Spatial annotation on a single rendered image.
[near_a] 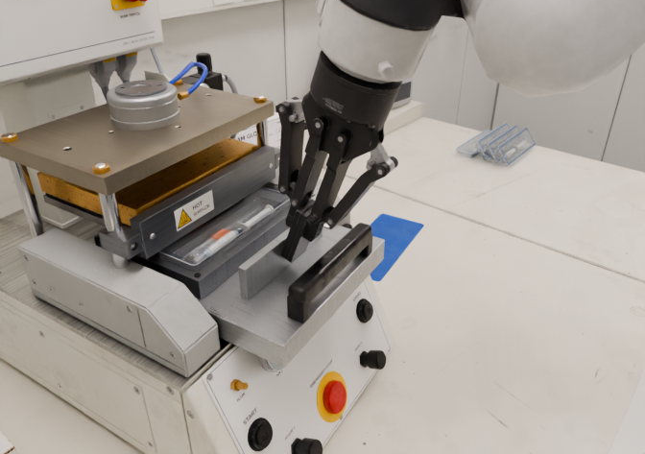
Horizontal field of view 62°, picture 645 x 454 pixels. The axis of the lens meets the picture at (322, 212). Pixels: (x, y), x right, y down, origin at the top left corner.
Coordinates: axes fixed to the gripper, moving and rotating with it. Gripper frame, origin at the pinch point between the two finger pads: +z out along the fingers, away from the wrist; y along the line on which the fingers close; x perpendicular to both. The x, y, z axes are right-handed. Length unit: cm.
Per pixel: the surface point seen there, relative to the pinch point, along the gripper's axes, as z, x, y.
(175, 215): 2.1, -7.1, -11.5
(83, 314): 13.3, -16.5, -14.0
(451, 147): 31, 95, -5
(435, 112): 67, 186, -34
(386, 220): 30, 50, -3
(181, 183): 1.2, -3.6, -14.2
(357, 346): 19.3, 8.1, 10.4
